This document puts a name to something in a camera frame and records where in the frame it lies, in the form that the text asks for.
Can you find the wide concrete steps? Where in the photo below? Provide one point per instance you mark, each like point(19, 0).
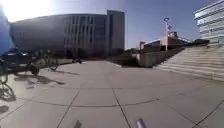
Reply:
point(196, 61)

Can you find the grey paved plaza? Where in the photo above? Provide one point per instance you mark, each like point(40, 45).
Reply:
point(110, 76)

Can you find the concrete wall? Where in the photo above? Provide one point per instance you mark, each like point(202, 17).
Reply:
point(150, 58)

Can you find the brown building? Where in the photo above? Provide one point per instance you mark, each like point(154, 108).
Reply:
point(173, 40)

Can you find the row of parked bicycles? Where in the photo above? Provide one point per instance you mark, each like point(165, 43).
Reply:
point(53, 63)

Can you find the dark vehicle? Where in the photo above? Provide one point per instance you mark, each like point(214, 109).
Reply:
point(16, 60)

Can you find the robot's own part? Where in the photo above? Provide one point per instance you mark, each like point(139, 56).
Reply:
point(140, 123)
point(77, 124)

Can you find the large curved dark building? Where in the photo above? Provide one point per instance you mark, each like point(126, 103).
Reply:
point(50, 33)

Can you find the lamp pole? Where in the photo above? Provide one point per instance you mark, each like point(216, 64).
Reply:
point(166, 36)

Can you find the white banded building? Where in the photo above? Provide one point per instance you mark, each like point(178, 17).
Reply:
point(211, 20)

